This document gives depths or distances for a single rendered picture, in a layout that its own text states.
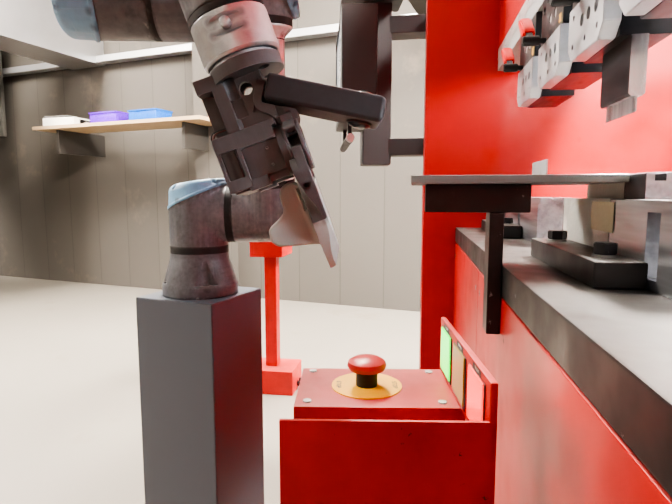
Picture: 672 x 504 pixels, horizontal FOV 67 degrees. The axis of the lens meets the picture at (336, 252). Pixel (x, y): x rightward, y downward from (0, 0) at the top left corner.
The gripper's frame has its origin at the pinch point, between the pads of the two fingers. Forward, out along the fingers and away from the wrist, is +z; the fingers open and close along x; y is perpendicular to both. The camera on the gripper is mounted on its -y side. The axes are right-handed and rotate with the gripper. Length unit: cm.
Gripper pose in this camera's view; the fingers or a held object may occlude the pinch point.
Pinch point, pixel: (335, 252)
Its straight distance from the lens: 50.5
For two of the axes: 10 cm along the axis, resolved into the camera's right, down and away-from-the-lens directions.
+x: -0.1, 1.1, -9.9
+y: -9.4, 3.4, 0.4
